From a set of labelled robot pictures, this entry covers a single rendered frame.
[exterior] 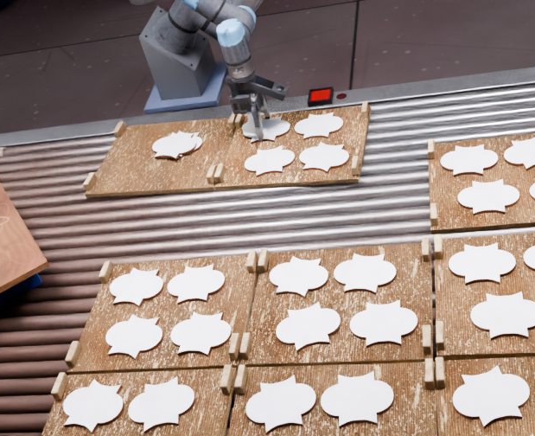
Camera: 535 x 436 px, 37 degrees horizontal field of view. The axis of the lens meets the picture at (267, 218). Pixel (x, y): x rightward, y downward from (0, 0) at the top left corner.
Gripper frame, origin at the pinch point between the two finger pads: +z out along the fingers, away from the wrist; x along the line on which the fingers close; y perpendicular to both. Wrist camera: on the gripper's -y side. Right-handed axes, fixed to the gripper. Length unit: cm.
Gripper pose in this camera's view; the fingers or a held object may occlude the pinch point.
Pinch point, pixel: (266, 129)
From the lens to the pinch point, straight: 240.3
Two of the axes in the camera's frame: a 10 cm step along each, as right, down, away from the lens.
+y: -9.5, 0.6, 3.0
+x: -1.9, 6.6, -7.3
